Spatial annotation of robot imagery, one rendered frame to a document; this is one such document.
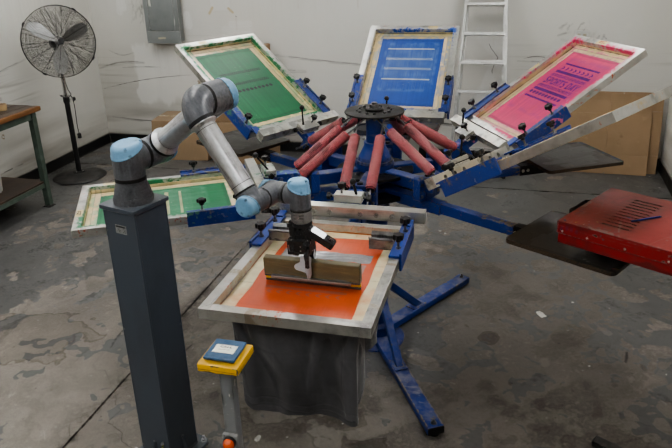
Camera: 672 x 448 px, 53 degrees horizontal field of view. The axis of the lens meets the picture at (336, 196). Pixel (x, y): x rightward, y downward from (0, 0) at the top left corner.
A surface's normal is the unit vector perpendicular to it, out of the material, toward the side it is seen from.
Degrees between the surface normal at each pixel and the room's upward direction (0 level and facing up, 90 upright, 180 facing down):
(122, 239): 90
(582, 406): 0
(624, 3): 90
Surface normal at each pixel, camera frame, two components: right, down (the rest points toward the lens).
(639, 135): -0.26, 0.15
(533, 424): -0.03, -0.93
